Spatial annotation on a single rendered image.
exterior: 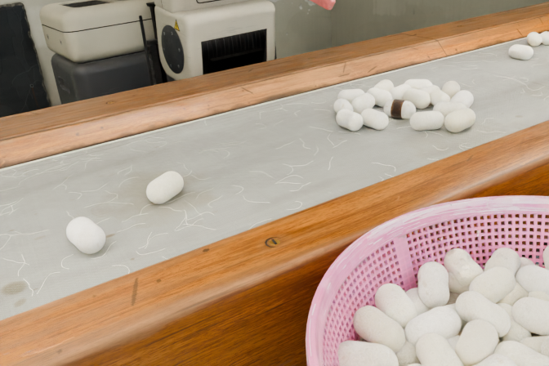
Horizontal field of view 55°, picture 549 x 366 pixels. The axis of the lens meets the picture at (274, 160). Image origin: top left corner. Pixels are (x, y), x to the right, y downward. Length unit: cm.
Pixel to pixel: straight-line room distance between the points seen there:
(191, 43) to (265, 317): 84
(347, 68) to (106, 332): 57
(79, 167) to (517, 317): 42
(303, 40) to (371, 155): 263
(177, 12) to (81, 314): 89
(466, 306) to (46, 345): 23
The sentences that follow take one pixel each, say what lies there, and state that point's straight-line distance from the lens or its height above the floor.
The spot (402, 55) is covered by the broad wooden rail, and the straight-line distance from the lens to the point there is 85.
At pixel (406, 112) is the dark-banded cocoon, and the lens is 61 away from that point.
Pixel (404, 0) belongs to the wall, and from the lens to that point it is 283.
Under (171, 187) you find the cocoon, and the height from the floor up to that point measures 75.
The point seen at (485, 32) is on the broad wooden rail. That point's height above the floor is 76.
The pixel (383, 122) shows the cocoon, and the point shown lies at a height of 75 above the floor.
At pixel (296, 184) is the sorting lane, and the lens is 47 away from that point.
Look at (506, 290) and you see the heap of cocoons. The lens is 36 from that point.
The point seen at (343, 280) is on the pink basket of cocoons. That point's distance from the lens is 31.
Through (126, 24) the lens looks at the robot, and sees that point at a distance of 137.
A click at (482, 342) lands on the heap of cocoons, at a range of 31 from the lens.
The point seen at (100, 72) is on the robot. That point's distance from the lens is 136.
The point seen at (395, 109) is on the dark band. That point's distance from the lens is 61.
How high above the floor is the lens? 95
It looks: 24 degrees down
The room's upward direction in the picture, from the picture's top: 5 degrees counter-clockwise
